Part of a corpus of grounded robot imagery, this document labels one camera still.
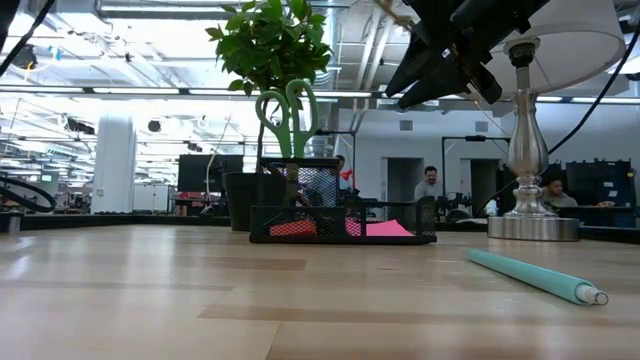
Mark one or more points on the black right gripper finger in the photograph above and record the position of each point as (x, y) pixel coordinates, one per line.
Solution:
(440, 82)
(417, 62)

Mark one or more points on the pink sticky notes pad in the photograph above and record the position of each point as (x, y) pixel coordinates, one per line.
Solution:
(387, 229)

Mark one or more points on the teal pen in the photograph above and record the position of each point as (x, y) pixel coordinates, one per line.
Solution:
(530, 275)

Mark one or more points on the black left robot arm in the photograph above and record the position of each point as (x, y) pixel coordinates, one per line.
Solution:
(6, 15)

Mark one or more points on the black mesh desk organizer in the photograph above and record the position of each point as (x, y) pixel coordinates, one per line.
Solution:
(340, 239)

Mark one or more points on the person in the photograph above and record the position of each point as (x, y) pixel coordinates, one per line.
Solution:
(555, 192)
(342, 161)
(429, 187)

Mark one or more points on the silver table lamp white shade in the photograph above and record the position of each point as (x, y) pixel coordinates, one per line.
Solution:
(527, 145)

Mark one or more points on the black background equipment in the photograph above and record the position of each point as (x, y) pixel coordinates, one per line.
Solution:
(452, 205)

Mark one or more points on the white bottle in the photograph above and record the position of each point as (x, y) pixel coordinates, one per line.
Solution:
(491, 208)

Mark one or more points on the green potted plant black pot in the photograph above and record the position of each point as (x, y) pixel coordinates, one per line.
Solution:
(270, 45)

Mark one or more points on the dark blue storage cabinet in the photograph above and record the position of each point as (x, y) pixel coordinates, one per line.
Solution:
(600, 185)

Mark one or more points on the red sticky notes pad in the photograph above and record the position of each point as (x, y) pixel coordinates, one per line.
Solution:
(292, 228)

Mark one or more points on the black monitor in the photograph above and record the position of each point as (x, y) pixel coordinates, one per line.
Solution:
(195, 172)

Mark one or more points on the round black ceiling speaker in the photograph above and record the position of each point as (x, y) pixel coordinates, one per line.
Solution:
(154, 126)

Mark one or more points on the white round column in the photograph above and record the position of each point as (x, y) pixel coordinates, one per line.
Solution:
(114, 165)

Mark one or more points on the black ceiling device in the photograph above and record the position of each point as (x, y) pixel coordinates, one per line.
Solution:
(25, 57)

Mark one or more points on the black table frame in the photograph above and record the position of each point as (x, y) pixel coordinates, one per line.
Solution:
(125, 220)

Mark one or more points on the grey metal post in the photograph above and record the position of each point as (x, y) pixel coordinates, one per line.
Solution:
(11, 222)

